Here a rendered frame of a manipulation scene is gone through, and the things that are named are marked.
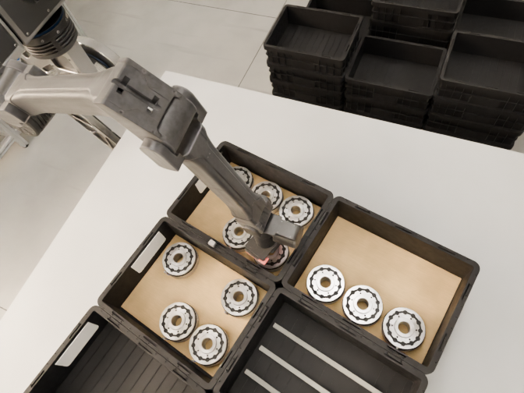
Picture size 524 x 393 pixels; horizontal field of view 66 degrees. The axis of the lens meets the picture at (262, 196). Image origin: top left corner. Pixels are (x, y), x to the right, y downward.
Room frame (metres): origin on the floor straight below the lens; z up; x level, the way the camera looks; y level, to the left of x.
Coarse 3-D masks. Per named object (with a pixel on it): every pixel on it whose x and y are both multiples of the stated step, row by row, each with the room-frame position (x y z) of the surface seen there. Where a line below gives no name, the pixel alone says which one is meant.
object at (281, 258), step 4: (280, 248) 0.42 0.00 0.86; (284, 248) 0.42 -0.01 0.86; (288, 248) 0.41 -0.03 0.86; (280, 252) 0.41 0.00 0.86; (284, 252) 0.40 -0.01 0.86; (288, 252) 0.40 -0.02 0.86; (280, 256) 0.40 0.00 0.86; (284, 256) 0.39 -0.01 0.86; (256, 260) 0.40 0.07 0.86; (268, 260) 0.39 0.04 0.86; (272, 260) 0.39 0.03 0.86; (276, 260) 0.39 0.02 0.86; (280, 260) 0.38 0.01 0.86; (284, 260) 0.38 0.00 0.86; (260, 264) 0.39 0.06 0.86; (268, 264) 0.38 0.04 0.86; (272, 264) 0.38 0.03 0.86; (276, 264) 0.38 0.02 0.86; (280, 264) 0.37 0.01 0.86; (268, 268) 0.37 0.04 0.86
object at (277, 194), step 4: (260, 184) 0.64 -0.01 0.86; (264, 184) 0.64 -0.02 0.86; (268, 184) 0.63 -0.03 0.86; (272, 184) 0.63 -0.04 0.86; (276, 184) 0.62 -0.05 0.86; (256, 188) 0.63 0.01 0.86; (260, 188) 0.63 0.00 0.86; (272, 188) 0.61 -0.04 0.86; (276, 188) 0.61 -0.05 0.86; (280, 188) 0.60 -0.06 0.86; (256, 192) 0.62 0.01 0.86; (276, 192) 0.60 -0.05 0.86; (280, 192) 0.59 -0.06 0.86; (276, 196) 0.58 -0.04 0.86; (280, 196) 0.58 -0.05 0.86; (272, 200) 0.57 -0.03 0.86; (276, 200) 0.57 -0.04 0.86; (280, 200) 0.56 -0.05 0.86; (272, 204) 0.56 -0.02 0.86; (276, 204) 0.55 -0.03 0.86
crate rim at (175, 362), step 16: (160, 224) 0.58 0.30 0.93; (176, 224) 0.56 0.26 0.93; (144, 240) 0.54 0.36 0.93; (224, 256) 0.42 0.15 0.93; (256, 272) 0.35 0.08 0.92; (112, 288) 0.43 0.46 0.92; (272, 288) 0.30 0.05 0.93; (144, 336) 0.28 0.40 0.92; (240, 336) 0.21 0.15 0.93; (160, 352) 0.23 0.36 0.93; (224, 368) 0.15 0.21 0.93; (208, 384) 0.12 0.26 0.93
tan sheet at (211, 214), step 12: (264, 180) 0.67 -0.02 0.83; (288, 192) 0.60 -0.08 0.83; (204, 204) 0.65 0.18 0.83; (216, 204) 0.64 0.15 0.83; (192, 216) 0.62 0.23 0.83; (204, 216) 0.61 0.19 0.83; (216, 216) 0.60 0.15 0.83; (228, 216) 0.58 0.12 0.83; (204, 228) 0.57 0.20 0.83; (216, 228) 0.56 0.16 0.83; (240, 252) 0.46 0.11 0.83
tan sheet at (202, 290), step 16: (176, 240) 0.56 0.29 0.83; (160, 256) 0.53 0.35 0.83; (208, 256) 0.48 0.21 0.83; (160, 272) 0.47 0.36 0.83; (208, 272) 0.43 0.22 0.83; (224, 272) 0.41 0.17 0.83; (144, 288) 0.44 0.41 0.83; (160, 288) 0.43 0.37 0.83; (176, 288) 0.41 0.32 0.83; (192, 288) 0.40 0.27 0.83; (208, 288) 0.38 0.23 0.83; (128, 304) 0.41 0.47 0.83; (144, 304) 0.39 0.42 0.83; (160, 304) 0.38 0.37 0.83; (192, 304) 0.35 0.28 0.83; (208, 304) 0.34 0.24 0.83; (144, 320) 0.35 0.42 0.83; (176, 320) 0.32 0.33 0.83; (208, 320) 0.29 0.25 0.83; (224, 320) 0.28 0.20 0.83; (240, 320) 0.27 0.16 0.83; (160, 336) 0.29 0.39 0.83; (208, 368) 0.17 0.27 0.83
